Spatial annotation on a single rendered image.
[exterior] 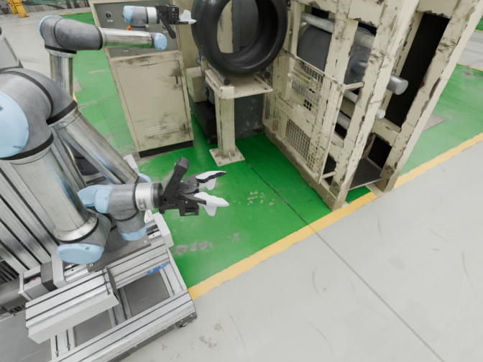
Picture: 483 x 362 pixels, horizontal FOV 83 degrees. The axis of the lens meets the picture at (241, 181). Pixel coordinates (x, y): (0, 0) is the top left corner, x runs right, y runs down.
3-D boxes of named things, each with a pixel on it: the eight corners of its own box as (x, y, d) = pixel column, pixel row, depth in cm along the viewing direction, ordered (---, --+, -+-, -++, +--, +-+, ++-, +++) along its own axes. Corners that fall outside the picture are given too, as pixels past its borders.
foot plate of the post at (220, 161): (209, 151, 267) (208, 147, 265) (234, 144, 275) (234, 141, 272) (218, 166, 249) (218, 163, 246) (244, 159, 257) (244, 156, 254)
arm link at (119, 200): (108, 200, 80) (98, 179, 74) (146, 198, 80) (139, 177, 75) (100, 221, 74) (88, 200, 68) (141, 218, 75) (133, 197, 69)
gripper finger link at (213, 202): (229, 217, 72) (202, 206, 76) (228, 200, 69) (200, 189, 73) (223, 225, 70) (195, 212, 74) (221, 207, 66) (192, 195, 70)
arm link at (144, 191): (139, 177, 75) (133, 195, 69) (157, 177, 76) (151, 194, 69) (145, 199, 80) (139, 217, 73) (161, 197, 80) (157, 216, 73)
